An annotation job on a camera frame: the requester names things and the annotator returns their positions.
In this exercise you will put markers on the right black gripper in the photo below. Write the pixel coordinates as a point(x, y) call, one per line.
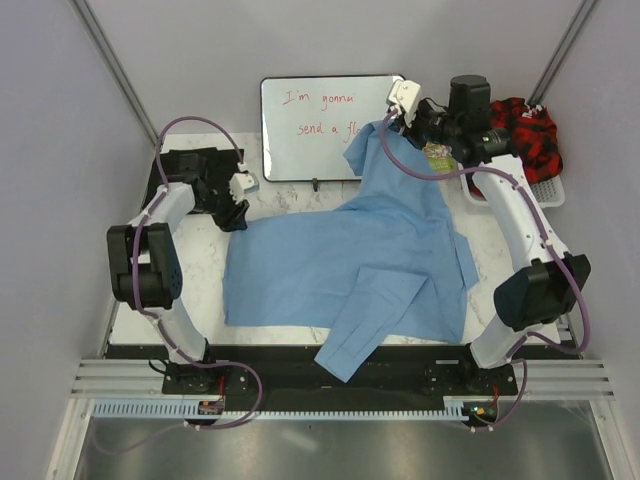
point(411, 133)

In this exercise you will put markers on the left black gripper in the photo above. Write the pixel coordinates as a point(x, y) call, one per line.
point(235, 217)

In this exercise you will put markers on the light blue long sleeve shirt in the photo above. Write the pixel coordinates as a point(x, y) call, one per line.
point(387, 262)

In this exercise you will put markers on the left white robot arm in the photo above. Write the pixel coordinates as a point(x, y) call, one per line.
point(145, 270)

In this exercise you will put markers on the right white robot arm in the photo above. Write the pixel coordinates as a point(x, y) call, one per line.
point(548, 279)

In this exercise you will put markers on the green paperback book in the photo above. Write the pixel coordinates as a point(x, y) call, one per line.
point(439, 158)

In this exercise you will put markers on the folded black shirt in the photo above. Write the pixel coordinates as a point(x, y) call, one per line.
point(187, 166)

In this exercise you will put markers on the red black plaid shirt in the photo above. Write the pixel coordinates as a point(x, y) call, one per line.
point(534, 134)

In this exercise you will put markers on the white dry-erase board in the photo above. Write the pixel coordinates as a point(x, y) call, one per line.
point(308, 122)

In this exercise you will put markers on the white plastic basket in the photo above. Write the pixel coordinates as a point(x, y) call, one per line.
point(549, 193)

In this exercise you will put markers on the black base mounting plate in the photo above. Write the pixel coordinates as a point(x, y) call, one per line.
point(310, 378)

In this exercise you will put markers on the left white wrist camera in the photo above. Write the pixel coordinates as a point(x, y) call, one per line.
point(241, 184)

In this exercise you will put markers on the white slotted cable duct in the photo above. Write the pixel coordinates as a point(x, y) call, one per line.
point(191, 409)

